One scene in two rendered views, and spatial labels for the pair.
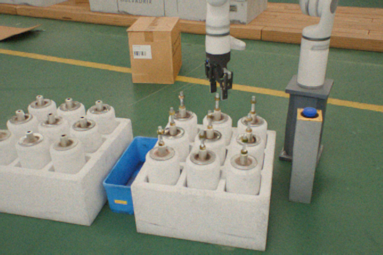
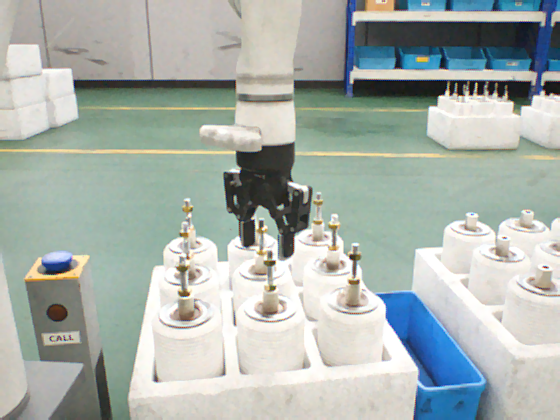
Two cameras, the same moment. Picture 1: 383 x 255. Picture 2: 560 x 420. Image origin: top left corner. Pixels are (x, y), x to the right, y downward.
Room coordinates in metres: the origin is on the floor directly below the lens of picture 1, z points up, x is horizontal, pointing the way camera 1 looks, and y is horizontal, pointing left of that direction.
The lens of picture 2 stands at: (1.73, -0.29, 0.62)
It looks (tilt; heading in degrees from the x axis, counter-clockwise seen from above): 19 degrees down; 158
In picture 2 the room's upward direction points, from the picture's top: straight up
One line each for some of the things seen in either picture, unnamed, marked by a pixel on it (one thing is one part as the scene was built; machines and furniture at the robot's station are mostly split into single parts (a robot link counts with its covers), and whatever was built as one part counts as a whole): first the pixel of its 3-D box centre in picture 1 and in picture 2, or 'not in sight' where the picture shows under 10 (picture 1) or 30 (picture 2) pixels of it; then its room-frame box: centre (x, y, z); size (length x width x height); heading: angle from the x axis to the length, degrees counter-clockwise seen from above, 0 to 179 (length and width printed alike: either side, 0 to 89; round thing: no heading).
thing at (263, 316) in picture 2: (217, 118); (270, 307); (1.15, -0.07, 0.25); 0.08 x 0.08 x 0.01
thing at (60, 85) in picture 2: not in sight; (34, 84); (-2.27, -0.52, 0.27); 0.39 x 0.39 x 0.18; 66
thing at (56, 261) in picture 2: (309, 112); (57, 262); (1.03, -0.34, 0.32); 0.04 x 0.04 x 0.02
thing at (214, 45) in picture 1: (223, 38); (254, 117); (1.15, -0.09, 0.52); 0.11 x 0.09 x 0.06; 116
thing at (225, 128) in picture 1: (217, 141); (271, 362); (1.15, -0.07, 0.16); 0.10 x 0.10 x 0.18
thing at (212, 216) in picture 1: (210, 178); (263, 354); (1.03, -0.04, 0.09); 0.39 x 0.39 x 0.18; 76
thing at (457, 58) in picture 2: not in sight; (460, 58); (-2.47, 3.36, 0.36); 0.50 x 0.38 x 0.21; 155
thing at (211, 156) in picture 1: (202, 157); (253, 242); (0.92, -0.01, 0.25); 0.08 x 0.08 x 0.01
